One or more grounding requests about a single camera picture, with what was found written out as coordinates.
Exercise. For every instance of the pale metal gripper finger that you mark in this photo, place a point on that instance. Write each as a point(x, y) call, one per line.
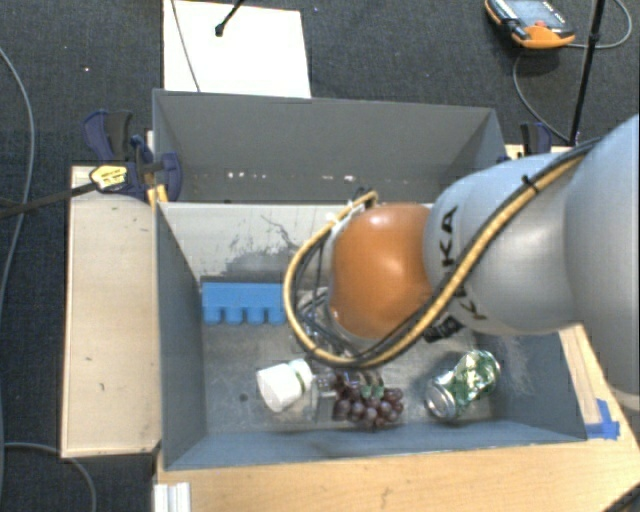
point(324, 395)

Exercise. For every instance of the purple toy grapes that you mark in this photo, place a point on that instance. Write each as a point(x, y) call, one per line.
point(370, 407)

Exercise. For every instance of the blue toothed sponge block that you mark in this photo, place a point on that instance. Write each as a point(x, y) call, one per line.
point(242, 300)

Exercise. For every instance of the green and white crushed can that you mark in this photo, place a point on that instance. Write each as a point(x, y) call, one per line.
point(462, 387)

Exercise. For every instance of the grey metal bin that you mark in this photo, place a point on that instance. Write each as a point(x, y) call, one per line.
point(250, 150)

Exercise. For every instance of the pale wood flat board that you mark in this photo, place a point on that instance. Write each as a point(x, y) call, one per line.
point(112, 325)

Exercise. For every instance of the black cylinder on white bracket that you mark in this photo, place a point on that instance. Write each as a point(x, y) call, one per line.
point(442, 330)

